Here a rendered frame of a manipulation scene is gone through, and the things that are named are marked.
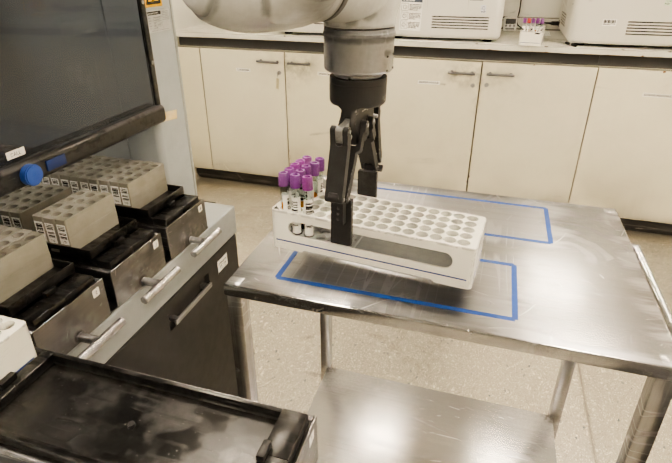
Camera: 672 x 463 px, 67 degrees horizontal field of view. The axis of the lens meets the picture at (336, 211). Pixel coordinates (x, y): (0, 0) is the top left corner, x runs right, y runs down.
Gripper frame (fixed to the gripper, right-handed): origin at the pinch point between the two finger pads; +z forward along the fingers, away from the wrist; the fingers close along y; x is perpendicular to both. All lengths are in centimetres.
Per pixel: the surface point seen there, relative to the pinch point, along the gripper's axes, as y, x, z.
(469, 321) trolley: -6.8, -18.8, 9.2
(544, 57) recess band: 202, -21, 7
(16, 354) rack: -35.0, 28.6, 7.6
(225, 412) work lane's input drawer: -30.5, 3.6, 11.0
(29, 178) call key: -19.4, 40.5, -6.5
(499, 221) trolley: 24.2, -19.3, 9.1
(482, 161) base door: 195, 0, 60
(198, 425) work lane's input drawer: -33.0, 5.3, 11.0
